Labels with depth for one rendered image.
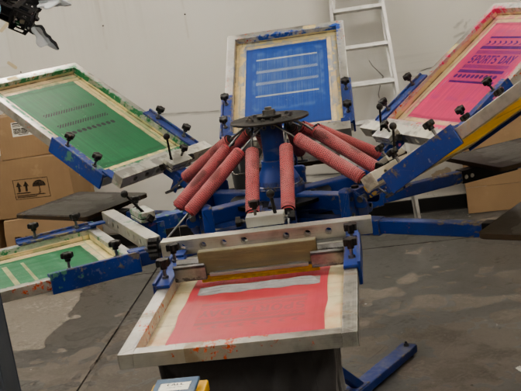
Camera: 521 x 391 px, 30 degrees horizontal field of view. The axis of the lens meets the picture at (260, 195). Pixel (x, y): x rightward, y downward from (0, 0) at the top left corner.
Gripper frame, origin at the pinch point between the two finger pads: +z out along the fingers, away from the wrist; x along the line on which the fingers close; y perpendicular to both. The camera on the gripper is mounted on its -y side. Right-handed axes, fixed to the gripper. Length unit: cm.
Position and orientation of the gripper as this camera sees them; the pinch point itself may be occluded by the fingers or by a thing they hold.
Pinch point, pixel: (66, 26)
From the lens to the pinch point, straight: 278.5
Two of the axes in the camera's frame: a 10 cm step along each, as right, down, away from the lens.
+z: 9.2, 3.9, 0.6
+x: 3.5, -7.3, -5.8
